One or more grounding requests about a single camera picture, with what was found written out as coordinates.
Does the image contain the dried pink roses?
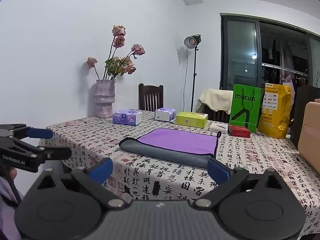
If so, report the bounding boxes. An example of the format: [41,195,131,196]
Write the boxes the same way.
[86,25,146,81]

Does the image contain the yellow-green tissue box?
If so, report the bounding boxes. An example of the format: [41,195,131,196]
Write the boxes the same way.
[175,111,209,128]

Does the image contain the dark framed window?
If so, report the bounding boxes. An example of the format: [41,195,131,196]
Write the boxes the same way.
[220,12,320,92]

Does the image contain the dark chair under cloth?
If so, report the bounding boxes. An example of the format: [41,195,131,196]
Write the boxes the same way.
[207,109,231,124]

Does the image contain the red flat box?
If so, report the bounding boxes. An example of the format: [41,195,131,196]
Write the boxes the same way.
[228,124,251,139]

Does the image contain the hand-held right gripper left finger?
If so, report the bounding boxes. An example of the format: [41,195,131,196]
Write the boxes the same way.
[25,157,133,211]

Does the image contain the cream cloth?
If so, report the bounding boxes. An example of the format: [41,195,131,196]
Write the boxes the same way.
[196,88,234,116]

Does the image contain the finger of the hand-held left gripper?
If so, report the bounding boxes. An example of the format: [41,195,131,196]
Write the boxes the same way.
[14,140,72,161]
[0,123,54,141]

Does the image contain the yellow plastic bag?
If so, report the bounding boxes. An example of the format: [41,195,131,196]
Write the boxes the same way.
[257,82,293,139]

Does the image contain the black floor lamp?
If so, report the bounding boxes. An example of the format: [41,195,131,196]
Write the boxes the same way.
[184,34,202,112]

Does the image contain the purple and white tissue pack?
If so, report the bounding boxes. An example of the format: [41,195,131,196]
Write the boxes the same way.
[154,107,176,122]

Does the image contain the dark wooden chair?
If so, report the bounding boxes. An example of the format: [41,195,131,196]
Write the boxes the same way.
[138,83,164,112]

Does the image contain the hanging clothes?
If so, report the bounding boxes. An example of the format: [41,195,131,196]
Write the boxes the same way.
[265,37,310,85]

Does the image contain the beige box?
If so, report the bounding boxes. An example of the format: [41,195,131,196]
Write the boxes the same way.
[297,101,320,175]

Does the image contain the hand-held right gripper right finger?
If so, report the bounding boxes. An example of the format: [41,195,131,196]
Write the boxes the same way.
[192,157,293,210]

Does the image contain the pink speckled ceramic vase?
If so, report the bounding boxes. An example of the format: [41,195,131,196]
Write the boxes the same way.
[91,79,117,118]

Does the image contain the small white flat box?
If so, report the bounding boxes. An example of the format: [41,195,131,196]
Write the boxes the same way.
[208,122,229,134]

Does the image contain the purple and grey towel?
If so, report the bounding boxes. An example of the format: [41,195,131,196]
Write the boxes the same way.
[119,127,222,169]

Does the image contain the green paper bag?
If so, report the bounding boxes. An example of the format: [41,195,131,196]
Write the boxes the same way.
[229,84,262,133]

